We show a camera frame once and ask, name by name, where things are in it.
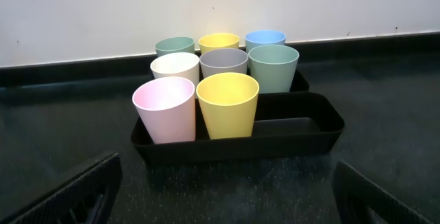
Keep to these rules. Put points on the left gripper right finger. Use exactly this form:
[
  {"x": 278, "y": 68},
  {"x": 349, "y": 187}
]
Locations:
[{"x": 361, "y": 196}]

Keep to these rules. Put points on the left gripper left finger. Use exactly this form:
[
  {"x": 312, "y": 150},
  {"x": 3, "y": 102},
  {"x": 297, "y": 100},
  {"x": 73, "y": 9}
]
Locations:
[{"x": 68, "y": 196}]

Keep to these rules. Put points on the pink cup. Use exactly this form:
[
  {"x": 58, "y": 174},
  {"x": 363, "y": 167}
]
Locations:
[{"x": 168, "y": 117}]

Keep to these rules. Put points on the yellow cup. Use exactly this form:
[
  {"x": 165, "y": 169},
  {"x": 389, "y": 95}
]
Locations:
[
  {"x": 228, "y": 114},
  {"x": 218, "y": 42}
]

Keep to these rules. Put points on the green cup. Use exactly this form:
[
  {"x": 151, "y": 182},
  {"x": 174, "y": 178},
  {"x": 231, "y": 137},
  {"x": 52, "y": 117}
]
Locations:
[
  {"x": 273, "y": 69},
  {"x": 173, "y": 45}
]

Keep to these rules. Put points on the white cup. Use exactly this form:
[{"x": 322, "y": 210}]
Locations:
[{"x": 173, "y": 66}]

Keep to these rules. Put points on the blue cup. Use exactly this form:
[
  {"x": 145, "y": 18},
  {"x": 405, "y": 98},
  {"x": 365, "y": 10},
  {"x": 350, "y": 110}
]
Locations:
[{"x": 264, "y": 38}]

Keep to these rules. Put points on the grey cup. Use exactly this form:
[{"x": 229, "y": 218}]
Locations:
[{"x": 223, "y": 62}]

